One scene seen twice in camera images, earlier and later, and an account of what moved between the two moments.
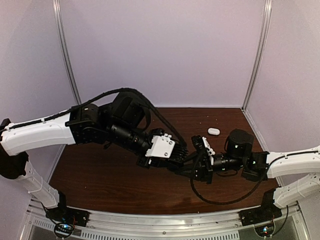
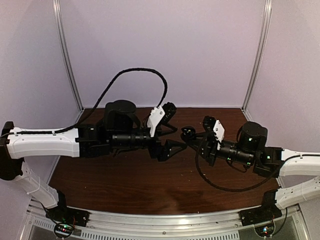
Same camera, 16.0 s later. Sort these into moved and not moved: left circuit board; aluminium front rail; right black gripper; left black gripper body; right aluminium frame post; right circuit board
Moved: left black gripper body; right black gripper
Not moved: right circuit board; left circuit board; right aluminium frame post; aluminium front rail
